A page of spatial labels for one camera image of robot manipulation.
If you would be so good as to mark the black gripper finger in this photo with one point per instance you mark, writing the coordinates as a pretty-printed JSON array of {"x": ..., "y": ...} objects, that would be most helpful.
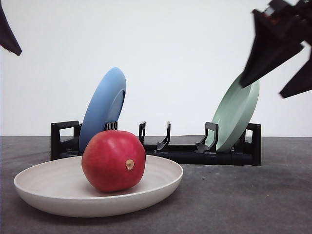
[
  {"x": 7, "y": 38},
  {"x": 300, "y": 83},
  {"x": 273, "y": 44}
]

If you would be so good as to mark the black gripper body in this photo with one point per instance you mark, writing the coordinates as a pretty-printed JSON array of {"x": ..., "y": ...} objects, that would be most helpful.
[{"x": 295, "y": 19}]

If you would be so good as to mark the white plate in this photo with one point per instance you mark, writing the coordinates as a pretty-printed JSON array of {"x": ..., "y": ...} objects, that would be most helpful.
[{"x": 61, "y": 188}]

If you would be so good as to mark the red pomegranate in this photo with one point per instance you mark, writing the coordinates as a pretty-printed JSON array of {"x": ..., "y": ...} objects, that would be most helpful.
[{"x": 113, "y": 160}]

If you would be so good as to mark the green plate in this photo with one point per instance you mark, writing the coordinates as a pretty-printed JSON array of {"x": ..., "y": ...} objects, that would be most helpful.
[{"x": 233, "y": 114}]

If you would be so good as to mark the blue plate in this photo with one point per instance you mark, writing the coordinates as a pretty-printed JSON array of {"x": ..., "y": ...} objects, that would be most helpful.
[{"x": 104, "y": 106}]

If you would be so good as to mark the black dish rack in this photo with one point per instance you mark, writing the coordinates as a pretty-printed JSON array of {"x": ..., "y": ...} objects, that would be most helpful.
[{"x": 65, "y": 145}]

